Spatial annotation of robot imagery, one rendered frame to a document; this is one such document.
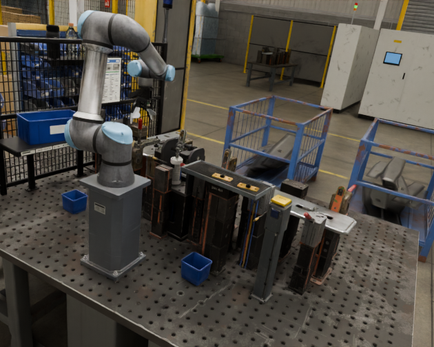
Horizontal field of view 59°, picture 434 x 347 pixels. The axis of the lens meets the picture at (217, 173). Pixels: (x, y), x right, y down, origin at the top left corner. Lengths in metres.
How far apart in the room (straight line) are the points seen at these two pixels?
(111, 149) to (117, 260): 0.48
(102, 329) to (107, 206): 0.57
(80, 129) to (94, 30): 0.37
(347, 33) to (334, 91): 1.30
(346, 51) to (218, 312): 8.51
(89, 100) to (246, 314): 1.04
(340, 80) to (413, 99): 1.63
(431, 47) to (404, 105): 1.29
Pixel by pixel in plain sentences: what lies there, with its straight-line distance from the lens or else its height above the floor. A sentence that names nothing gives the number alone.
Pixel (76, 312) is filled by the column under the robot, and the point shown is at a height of 0.47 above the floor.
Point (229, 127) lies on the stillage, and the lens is 4.00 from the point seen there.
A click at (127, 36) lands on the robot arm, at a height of 1.66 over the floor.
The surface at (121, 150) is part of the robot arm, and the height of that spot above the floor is 1.25.
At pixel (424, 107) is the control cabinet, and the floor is 0.54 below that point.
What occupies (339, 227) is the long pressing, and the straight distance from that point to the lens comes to 1.75.
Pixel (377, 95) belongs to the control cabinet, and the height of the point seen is 0.59.
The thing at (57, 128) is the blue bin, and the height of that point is 1.11.
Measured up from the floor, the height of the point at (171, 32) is 1.52.
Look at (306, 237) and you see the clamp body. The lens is 1.65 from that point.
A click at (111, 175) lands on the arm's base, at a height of 1.15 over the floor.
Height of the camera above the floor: 1.77
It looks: 22 degrees down
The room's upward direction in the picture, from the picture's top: 8 degrees clockwise
